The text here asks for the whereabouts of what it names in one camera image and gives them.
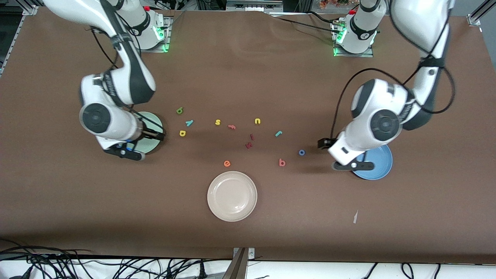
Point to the dark red foam letter k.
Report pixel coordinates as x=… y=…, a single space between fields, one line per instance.
x=249 y=145

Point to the dried flower bunch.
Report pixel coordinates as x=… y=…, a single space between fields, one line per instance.
x=337 y=3

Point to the pink foam letter b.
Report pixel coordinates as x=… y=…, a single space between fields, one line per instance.
x=281 y=163

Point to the aluminium corner post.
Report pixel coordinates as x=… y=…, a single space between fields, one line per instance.
x=478 y=13

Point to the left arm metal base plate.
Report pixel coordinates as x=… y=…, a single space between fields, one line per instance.
x=368 y=55

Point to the blue plate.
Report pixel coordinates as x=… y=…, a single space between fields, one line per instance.
x=381 y=166

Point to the metal table edge bracket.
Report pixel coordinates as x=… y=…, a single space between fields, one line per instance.
x=251 y=254

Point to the beige plate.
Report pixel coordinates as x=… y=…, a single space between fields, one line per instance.
x=232 y=196

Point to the pale green plate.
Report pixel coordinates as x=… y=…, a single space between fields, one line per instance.
x=153 y=120

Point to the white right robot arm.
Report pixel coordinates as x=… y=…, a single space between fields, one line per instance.
x=131 y=77

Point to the grey equipment box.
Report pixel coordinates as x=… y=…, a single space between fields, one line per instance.
x=254 y=4

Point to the brown table cover sheet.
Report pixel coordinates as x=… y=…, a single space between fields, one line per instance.
x=248 y=77

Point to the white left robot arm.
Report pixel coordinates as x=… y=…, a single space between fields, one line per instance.
x=372 y=100

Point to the aluminium support beam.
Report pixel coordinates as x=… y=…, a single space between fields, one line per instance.
x=236 y=269

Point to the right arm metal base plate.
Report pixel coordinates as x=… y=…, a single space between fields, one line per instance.
x=167 y=35

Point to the white tape scrap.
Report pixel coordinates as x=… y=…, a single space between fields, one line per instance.
x=355 y=217

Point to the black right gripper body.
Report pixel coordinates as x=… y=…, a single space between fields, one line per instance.
x=150 y=135

